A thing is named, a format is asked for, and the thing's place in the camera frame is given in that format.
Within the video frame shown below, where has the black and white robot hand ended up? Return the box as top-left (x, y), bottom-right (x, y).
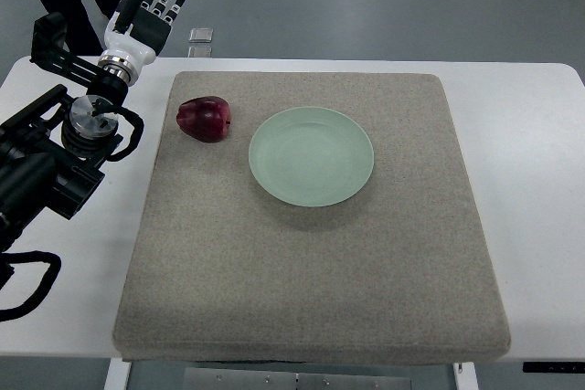
top-left (104, 0), bottom-right (186, 64)

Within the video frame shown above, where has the red apple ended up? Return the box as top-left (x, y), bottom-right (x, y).
top-left (175, 96), bottom-right (231, 142)

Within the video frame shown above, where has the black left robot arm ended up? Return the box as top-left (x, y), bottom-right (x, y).
top-left (1, 13), bottom-right (144, 251)

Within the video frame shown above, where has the lower floor socket plate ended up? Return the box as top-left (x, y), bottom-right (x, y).
top-left (187, 45), bottom-right (212, 58)

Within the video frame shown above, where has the light green plate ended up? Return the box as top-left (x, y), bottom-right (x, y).
top-left (249, 106), bottom-right (375, 207)

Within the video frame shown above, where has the metal plate under table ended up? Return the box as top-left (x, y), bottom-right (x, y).
top-left (183, 367), bottom-right (412, 390)

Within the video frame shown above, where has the beige fabric mat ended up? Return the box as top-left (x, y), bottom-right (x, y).
top-left (112, 72), bottom-right (511, 364)

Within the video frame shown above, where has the black table control panel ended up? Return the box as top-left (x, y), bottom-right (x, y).
top-left (522, 362), bottom-right (585, 374)

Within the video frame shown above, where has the black sleeved cable loop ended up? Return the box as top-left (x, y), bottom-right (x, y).
top-left (0, 250), bottom-right (63, 323)

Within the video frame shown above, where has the white table leg frame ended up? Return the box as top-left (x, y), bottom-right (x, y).
top-left (103, 358), bottom-right (132, 390)

